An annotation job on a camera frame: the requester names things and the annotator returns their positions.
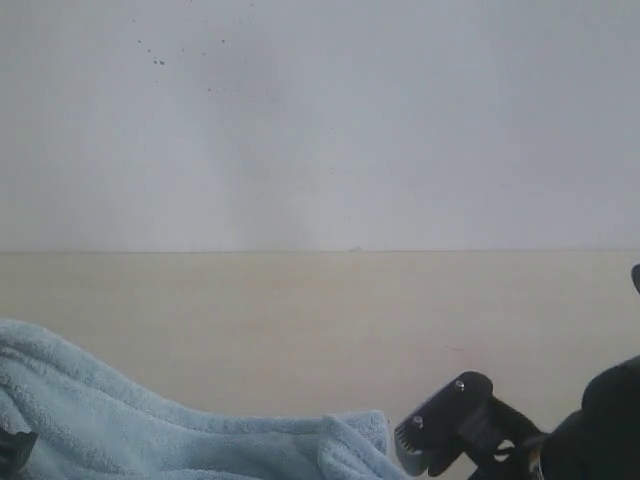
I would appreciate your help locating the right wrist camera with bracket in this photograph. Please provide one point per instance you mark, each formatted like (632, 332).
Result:
(465, 418)

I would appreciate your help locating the light blue fleece towel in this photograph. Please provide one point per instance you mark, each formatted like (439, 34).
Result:
(78, 418)

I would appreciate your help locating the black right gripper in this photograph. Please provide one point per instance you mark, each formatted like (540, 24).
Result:
(635, 276)

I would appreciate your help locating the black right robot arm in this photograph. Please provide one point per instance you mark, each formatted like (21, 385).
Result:
(600, 440)

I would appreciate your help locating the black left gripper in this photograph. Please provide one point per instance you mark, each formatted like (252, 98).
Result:
(16, 449)

